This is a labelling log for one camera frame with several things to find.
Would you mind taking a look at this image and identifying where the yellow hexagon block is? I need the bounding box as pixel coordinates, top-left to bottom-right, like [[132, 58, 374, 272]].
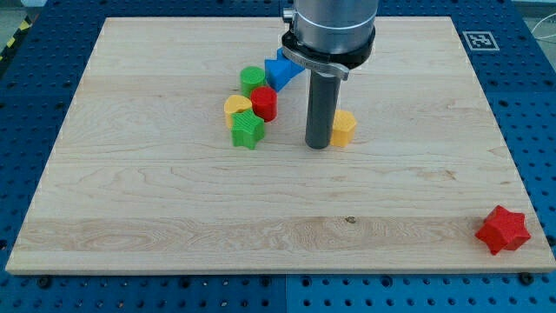
[[330, 110, 357, 147]]

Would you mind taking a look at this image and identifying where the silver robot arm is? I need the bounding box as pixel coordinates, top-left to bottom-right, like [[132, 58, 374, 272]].
[[282, 0, 379, 54]]

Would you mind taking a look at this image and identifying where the green star block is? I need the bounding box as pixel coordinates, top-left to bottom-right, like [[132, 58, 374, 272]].
[[231, 109, 265, 150]]

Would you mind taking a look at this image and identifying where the red star block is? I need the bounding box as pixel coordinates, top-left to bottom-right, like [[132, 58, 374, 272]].
[[474, 205, 532, 256]]

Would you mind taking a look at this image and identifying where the red cylinder block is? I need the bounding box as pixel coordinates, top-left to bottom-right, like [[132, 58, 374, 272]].
[[250, 86, 277, 123]]

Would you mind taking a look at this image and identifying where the yellow heart block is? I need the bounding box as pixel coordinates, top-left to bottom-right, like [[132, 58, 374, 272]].
[[223, 95, 252, 129]]

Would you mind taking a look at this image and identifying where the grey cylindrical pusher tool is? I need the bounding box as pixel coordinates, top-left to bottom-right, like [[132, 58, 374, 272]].
[[305, 70, 341, 150]]

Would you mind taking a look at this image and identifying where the green cylinder block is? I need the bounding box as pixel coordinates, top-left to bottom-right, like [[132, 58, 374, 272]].
[[240, 66, 266, 97]]

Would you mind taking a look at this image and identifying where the blue block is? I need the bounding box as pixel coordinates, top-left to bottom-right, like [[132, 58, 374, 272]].
[[264, 48, 304, 92]]

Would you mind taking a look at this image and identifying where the black clamp with silver lever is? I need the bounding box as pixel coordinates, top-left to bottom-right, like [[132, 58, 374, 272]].
[[281, 28, 376, 81]]

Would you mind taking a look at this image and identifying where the wooden board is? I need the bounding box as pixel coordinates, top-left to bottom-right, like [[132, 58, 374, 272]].
[[6, 17, 555, 275]]

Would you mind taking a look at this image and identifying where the white fiducial marker tag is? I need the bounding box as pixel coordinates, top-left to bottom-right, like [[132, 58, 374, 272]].
[[462, 30, 500, 51]]

